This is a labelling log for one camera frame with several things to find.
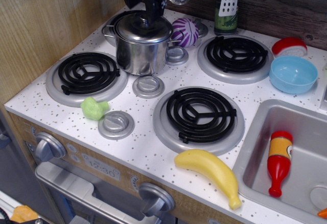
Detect front right black burner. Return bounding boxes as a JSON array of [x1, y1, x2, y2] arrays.
[[152, 87, 245, 156]]

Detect grey stove top knob middle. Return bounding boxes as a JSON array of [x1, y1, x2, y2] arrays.
[[132, 76, 165, 99]]

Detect light blue bowl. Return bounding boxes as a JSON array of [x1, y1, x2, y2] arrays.
[[269, 56, 318, 94]]

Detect grey oven door handle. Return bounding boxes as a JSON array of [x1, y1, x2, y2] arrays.
[[35, 162, 162, 223]]

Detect silver sink basin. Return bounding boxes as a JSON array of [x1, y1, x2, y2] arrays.
[[233, 99, 326, 223]]

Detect grey stove top knob rear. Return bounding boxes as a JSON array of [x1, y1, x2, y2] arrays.
[[194, 18, 208, 38]]

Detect left oven dial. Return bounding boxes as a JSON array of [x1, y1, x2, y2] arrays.
[[35, 132, 66, 162]]

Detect front left black burner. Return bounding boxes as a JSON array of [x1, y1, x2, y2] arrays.
[[45, 52, 128, 107]]

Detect back right black burner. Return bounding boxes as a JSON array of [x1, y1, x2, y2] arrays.
[[197, 35, 274, 85]]

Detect right oven dial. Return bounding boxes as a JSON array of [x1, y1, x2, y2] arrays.
[[138, 182, 175, 217]]

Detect green toy broccoli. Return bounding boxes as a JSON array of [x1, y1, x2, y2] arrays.
[[81, 97, 109, 120]]

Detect red toy ketchup bottle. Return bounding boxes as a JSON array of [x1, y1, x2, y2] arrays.
[[267, 131, 293, 197]]

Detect purple striped toy ball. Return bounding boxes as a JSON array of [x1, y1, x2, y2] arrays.
[[171, 18, 199, 48]]

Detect green can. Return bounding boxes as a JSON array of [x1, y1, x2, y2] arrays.
[[214, 0, 238, 35]]

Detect orange toy carrot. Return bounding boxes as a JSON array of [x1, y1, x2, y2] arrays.
[[317, 208, 327, 219]]

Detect grey stove top knob front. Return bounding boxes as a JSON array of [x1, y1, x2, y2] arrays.
[[98, 111, 135, 140]]

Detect steel pot lid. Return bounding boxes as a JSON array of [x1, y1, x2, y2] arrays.
[[114, 12, 173, 44]]

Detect yellow toy banana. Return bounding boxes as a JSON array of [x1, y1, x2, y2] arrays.
[[174, 149, 242, 210]]

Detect white slotted spatula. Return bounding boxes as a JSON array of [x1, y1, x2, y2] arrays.
[[218, 0, 238, 17]]

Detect orange object on floor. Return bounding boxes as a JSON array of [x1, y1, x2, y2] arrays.
[[10, 206, 39, 223]]

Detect stainless steel pot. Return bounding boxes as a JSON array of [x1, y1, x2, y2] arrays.
[[102, 25, 174, 76]]

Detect oven dial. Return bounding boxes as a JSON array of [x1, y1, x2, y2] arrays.
[[138, 182, 175, 217], [35, 132, 66, 162]]

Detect black cable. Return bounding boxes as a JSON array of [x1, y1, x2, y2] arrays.
[[0, 207, 11, 224]]

